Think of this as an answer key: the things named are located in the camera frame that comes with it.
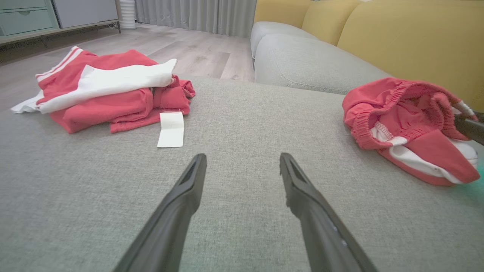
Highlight red white shorts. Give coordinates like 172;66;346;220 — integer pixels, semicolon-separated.
342;77;481;186

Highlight teal drawer front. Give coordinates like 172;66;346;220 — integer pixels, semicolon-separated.
0;8;56;37

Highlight white ribbed cylinder appliance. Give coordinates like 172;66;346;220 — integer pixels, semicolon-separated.
119;0;137;30

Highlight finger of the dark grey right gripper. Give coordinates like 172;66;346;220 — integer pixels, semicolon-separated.
454;113;484;146

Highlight green drawer cabinet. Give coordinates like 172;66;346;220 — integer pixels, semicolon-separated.
0;0;122;48

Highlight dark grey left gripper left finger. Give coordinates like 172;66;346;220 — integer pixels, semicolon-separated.
113;153;208;272

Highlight grey pleated curtain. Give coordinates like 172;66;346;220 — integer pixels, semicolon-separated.
134;0;258;38

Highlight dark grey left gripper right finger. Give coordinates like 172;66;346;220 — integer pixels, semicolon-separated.
279;152;379;272

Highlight red white basketball jersey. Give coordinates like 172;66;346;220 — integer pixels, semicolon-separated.
11;46;196;148

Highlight grey cabinet door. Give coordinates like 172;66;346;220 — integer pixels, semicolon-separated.
51;0;119;29

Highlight yellow sofa back cushion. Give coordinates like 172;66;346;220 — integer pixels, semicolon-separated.
337;0;484;113
301;0;364;46
253;0;314;29

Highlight large grey sofa seat cushion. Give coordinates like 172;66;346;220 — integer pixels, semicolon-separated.
0;74;484;272

